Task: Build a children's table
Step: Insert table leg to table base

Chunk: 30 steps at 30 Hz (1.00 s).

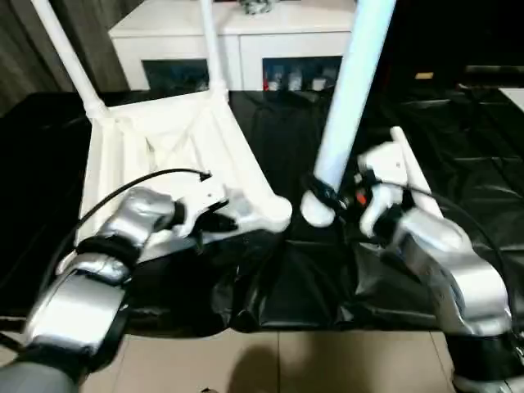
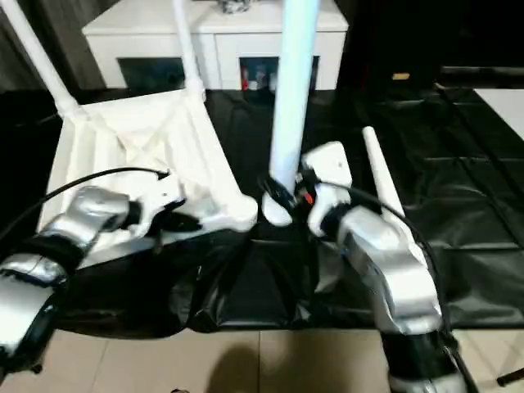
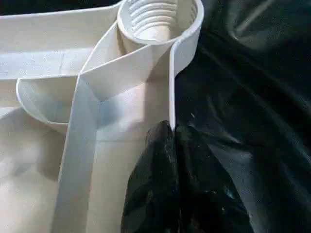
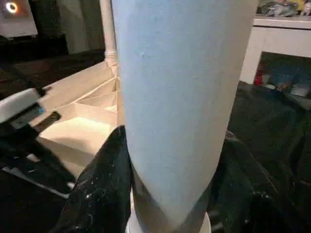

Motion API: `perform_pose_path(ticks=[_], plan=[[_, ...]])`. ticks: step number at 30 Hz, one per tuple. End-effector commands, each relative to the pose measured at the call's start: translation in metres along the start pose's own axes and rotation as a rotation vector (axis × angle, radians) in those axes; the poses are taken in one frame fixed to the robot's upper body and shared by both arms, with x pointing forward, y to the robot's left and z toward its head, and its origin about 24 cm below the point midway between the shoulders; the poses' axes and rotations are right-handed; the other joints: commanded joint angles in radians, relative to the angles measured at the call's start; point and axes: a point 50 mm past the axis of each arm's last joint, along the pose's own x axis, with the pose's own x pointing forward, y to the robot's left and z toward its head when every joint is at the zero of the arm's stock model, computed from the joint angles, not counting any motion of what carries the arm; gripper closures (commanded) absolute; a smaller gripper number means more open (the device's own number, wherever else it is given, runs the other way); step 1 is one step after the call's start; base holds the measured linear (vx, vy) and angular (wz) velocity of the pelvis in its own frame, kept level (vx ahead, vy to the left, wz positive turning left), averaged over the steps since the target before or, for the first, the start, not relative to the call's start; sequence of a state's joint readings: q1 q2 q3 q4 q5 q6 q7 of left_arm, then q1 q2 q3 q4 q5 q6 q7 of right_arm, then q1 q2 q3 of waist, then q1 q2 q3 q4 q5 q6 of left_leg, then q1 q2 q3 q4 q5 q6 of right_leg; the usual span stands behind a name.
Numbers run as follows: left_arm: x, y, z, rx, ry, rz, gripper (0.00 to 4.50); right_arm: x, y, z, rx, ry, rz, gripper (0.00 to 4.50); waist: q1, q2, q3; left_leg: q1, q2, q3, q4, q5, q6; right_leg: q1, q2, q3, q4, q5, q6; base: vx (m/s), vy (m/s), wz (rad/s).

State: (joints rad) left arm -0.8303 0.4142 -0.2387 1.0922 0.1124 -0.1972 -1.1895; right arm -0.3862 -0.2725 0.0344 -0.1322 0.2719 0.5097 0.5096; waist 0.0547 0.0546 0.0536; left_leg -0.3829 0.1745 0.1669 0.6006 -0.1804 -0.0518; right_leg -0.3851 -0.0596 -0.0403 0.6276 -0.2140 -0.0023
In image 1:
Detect white plastic table top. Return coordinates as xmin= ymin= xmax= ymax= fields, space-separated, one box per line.
xmin=55 ymin=88 xmax=294 ymax=275

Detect white plastic table leg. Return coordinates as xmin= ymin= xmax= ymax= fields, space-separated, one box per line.
xmin=199 ymin=0 xmax=229 ymax=98
xmin=300 ymin=0 xmax=397 ymax=228
xmin=389 ymin=126 xmax=446 ymax=223
xmin=30 ymin=0 xmax=111 ymax=119

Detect black mat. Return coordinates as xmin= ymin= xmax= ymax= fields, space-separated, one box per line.
xmin=0 ymin=89 xmax=524 ymax=341

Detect white flat panel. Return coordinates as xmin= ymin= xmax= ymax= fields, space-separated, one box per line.
xmin=501 ymin=88 xmax=524 ymax=120

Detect white cabinet with glass doors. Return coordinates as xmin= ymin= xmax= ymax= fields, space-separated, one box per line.
xmin=109 ymin=0 xmax=358 ymax=93

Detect black metal bar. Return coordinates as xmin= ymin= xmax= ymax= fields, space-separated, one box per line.
xmin=464 ymin=64 xmax=524 ymax=76

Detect dark crumpled plastic bag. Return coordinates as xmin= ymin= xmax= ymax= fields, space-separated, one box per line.
xmin=241 ymin=0 xmax=275 ymax=16

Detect grey curtain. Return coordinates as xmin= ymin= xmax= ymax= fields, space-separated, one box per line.
xmin=0 ymin=0 xmax=133 ymax=119

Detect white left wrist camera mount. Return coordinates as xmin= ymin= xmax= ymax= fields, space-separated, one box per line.
xmin=174 ymin=182 xmax=231 ymax=239

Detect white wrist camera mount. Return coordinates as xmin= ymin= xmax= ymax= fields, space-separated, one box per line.
xmin=355 ymin=141 xmax=415 ymax=239
xmin=174 ymin=182 xmax=231 ymax=239

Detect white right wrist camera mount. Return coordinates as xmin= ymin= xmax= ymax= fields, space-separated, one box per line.
xmin=355 ymin=141 xmax=415 ymax=239

